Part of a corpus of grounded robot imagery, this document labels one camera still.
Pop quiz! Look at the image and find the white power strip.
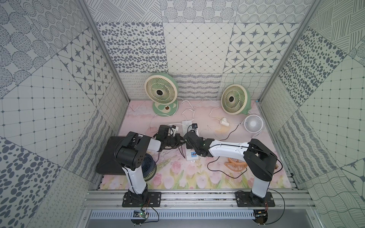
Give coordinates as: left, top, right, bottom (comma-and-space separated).
182, 120, 199, 162

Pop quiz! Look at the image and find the right controller board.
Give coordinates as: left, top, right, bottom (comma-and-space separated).
253, 210, 268, 225

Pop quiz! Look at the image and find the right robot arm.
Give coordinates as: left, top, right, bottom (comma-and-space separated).
184, 131, 278, 199

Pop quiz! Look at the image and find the left controller board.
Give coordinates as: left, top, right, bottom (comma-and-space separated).
131, 210, 149, 225

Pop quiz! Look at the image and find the white plug adapter on table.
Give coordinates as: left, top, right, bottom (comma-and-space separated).
220, 117, 230, 126

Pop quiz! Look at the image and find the white cable of face fan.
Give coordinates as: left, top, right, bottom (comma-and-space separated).
149, 112, 183, 132

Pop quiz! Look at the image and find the white cable of green fan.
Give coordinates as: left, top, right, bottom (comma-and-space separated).
176, 96, 221, 126

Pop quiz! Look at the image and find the orange handheld fan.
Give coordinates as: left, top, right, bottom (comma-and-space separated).
224, 158, 248, 172

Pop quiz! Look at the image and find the controller board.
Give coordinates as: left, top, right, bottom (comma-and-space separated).
253, 210, 268, 225
131, 210, 149, 225

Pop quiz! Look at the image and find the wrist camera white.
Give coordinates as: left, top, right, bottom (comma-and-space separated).
168, 124, 179, 135
190, 123, 199, 135

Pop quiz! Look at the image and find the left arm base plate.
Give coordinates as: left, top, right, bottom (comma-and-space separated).
122, 191, 162, 208

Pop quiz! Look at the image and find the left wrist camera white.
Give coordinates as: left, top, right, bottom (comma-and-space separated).
168, 124, 179, 135

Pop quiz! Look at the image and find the black box at left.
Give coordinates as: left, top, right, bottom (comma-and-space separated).
96, 135, 136, 175

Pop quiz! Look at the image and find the black cable of orange fan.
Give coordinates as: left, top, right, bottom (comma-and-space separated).
206, 156, 248, 180

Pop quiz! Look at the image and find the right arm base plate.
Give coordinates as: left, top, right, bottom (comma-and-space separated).
234, 191, 275, 208

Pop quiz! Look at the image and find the aluminium rail frame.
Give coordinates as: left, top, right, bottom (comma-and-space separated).
81, 189, 316, 210

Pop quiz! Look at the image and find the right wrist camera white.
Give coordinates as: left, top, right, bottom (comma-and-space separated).
190, 123, 199, 135

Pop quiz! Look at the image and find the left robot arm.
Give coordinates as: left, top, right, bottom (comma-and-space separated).
114, 125, 185, 198

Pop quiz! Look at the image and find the small white desk fan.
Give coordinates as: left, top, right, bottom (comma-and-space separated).
243, 115, 264, 134

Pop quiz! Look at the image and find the green cream desk fan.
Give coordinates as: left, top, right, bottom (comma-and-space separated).
221, 84, 252, 115

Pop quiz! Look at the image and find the dark blue desk fan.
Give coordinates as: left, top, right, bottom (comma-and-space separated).
141, 154, 157, 181

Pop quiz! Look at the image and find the large green fan with face base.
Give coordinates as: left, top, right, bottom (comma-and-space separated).
144, 73, 179, 117

